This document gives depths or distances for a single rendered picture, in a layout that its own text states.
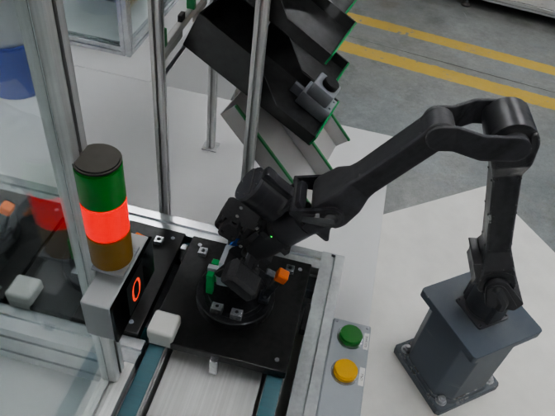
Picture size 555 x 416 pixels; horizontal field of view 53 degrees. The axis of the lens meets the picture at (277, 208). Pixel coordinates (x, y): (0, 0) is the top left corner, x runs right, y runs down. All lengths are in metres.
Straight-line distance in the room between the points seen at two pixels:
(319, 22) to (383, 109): 2.37
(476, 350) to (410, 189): 1.94
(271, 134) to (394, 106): 2.29
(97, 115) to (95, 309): 0.97
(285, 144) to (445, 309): 0.45
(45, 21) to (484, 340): 0.77
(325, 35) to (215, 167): 0.58
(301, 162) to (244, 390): 0.48
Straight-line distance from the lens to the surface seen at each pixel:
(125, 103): 1.65
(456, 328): 0.97
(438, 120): 0.71
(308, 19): 0.97
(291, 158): 1.16
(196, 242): 1.10
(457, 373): 1.04
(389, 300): 1.22
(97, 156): 0.60
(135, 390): 0.96
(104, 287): 0.71
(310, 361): 0.99
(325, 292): 1.08
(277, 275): 0.93
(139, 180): 1.40
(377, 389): 1.10
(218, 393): 0.99
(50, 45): 0.53
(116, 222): 0.64
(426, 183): 2.90
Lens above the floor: 1.80
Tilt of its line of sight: 45 degrees down
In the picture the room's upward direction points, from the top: 9 degrees clockwise
